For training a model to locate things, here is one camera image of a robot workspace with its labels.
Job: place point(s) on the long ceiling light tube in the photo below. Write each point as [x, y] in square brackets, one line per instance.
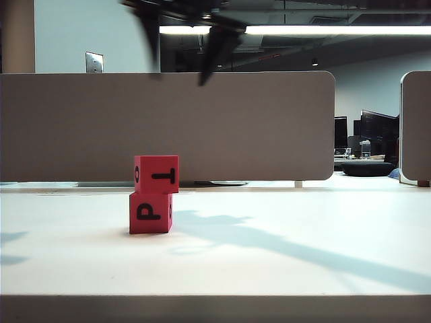
[336, 30]

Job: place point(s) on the clear plastic bottle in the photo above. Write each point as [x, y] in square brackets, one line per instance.
[365, 150]

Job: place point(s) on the red block with letter P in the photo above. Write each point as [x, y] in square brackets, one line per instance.
[149, 213]

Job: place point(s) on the white divider support foot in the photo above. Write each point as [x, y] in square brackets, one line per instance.
[298, 184]

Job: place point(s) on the blue rounded object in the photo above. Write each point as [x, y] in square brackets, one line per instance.
[394, 174]

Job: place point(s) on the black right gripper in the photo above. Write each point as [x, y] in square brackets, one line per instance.
[182, 11]

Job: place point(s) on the large grey desk divider panel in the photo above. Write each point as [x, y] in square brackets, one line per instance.
[168, 124]

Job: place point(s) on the black round cushion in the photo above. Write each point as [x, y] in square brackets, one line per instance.
[367, 169]

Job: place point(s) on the red block with letter T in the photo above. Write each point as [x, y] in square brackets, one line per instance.
[158, 175]

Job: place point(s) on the small black computer monitor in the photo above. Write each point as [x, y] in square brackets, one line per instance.
[340, 133]

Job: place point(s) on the large black computer monitor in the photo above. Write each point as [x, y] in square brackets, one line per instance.
[378, 131]

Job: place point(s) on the narrow grey desk divider panel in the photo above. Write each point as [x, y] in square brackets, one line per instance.
[417, 128]

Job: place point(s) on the brown divider support foot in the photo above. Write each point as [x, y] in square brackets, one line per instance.
[423, 183]

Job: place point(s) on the metal wall outlet plate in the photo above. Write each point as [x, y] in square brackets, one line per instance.
[94, 62]

